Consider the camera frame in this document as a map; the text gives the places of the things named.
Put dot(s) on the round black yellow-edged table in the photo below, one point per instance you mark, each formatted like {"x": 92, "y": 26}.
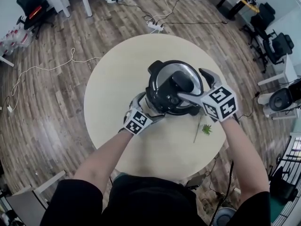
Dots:
{"x": 231, "y": 8}

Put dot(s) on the silver pressure cooker pot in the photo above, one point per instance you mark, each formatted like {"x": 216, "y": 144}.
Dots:
{"x": 153, "y": 66}

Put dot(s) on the black metal rack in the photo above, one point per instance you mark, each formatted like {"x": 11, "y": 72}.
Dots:
{"x": 287, "y": 173}

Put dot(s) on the purple artificial flower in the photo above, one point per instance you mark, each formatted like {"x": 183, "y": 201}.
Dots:
{"x": 207, "y": 129}

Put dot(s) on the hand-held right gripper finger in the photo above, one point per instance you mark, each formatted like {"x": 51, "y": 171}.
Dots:
{"x": 190, "y": 99}
{"x": 211, "y": 78}

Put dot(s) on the dark round bin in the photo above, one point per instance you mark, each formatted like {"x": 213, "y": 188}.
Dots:
{"x": 224, "y": 218}

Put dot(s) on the long white desk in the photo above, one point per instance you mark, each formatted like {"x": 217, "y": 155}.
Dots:
{"x": 289, "y": 67}

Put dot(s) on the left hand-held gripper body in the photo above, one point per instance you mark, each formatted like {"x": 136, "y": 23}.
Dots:
{"x": 137, "y": 123}

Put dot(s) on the person's right forearm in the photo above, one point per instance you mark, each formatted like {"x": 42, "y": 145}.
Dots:
{"x": 244, "y": 161}

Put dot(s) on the person's left forearm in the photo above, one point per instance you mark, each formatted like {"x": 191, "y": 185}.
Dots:
{"x": 103, "y": 161}

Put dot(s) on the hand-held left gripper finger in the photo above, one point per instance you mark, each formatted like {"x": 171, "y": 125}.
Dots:
{"x": 136, "y": 100}
{"x": 157, "y": 118}

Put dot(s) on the person's black shirt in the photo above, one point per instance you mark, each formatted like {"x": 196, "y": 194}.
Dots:
{"x": 150, "y": 201}

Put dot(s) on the white power strip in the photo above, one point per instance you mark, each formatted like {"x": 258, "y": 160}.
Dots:
{"x": 155, "y": 26}

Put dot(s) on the black flat device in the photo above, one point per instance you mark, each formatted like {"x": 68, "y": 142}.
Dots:
{"x": 194, "y": 181}

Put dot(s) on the black office chair red strip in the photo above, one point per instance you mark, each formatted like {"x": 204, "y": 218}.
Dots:
{"x": 30, "y": 1}

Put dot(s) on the group of water bottles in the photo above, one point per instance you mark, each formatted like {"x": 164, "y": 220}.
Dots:
{"x": 16, "y": 39}

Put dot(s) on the black silver pressure cooker lid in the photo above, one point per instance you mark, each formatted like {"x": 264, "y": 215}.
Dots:
{"x": 174, "y": 79}

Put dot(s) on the light wooden desk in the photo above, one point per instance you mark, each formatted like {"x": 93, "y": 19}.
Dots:
{"x": 5, "y": 60}

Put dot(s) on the grey desk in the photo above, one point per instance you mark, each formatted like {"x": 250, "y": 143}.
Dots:
{"x": 21, "y": 204}

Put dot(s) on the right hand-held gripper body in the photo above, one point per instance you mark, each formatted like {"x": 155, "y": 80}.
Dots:
{"x": 219, "y": 102}

